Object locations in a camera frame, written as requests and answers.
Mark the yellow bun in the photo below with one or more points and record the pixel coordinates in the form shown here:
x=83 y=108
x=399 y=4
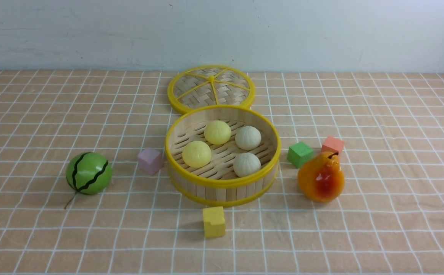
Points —
x=196 y=154
x=217 y=132

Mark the orange wooden cube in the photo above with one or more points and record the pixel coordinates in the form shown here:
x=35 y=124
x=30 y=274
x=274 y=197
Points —
x=333 y=144

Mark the bamboo steamer tray yellow rim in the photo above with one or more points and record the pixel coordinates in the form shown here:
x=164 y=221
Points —
x=216 y=184

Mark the pink wooden cube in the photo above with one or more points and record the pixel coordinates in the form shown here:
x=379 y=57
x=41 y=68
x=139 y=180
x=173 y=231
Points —
x=150 y=160

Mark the woven bamboo steamer lid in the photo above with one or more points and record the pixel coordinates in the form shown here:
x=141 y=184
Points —
x=210 y=85

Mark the orange toy pear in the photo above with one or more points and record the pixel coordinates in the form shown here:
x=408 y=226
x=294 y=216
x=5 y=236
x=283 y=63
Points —
x=322 y=179

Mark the white bun front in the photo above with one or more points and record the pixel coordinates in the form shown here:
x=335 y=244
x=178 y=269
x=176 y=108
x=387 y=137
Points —
x=246 y=164

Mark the checkered orange tablecloth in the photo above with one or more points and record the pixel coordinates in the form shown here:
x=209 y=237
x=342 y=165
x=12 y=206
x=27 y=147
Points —
x=389 y=219

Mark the white bun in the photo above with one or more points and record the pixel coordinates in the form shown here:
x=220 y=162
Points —
x=248 y=138
x=246 y=164

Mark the green toy watermelon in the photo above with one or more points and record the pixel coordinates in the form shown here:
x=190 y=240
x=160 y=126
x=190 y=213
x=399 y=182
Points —
x=88 y=173

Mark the green wooden cube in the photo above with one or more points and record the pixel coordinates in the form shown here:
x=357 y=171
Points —
x=299 y=153

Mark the yellow wooden cube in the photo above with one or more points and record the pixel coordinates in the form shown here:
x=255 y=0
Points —
x=214 y=222

